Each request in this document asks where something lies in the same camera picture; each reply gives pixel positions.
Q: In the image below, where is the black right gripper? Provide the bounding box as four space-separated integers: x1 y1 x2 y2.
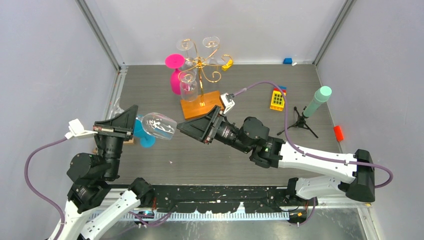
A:
177 105 251 154

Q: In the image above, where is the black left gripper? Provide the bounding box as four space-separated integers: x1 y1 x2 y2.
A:
94 104 140 177

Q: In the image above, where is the blue plastic wine glass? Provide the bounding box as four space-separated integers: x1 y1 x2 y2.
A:
133 114 156 148

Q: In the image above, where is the pink plastic wine glass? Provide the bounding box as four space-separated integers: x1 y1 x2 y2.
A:
165 53 185 95

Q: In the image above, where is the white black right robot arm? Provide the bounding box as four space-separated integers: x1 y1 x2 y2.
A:
176 106 376 205

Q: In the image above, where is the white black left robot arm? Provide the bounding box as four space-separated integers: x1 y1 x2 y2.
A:
49 104 154 240

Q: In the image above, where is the orange wooden rack base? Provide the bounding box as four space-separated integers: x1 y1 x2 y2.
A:
180 90 224 120

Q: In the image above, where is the clear ribbed wine glass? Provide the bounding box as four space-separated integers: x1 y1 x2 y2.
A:
179 71 198 102

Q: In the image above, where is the clear back left glass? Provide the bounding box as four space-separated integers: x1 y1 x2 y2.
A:
176 38 197 77

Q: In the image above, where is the clear back right glass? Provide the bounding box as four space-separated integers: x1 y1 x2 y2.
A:
202 36 220 72

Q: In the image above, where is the small wooden block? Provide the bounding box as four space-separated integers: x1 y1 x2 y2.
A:
123 138 135 145

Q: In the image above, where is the yellow curved toy block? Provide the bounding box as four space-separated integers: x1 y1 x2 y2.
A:
221 59 234 72

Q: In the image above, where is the yellow toy brick building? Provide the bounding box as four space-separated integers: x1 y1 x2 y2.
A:
269 87 285 112

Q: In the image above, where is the black mini tripod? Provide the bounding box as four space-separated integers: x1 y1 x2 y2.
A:
276 106 319 139

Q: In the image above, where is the blue small block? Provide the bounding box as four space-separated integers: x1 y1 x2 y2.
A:
283 57 293 65

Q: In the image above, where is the mint green microphone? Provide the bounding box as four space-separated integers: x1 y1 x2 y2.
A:
302 86 332 118

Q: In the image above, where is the red small block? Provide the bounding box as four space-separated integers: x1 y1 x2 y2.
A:
333 125 344 142

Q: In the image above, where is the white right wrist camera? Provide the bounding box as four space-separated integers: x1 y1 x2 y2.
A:
220 92 235 116

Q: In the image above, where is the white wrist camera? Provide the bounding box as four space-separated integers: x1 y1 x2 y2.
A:
64 118 97 140
220 92 235 116

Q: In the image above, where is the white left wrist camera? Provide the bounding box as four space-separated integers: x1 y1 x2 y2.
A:
64 118 97 140

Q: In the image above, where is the gold wire glass rack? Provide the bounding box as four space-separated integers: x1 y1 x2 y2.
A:
181 39 234 102

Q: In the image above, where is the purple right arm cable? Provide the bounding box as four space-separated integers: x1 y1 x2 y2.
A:
233 80 394 190

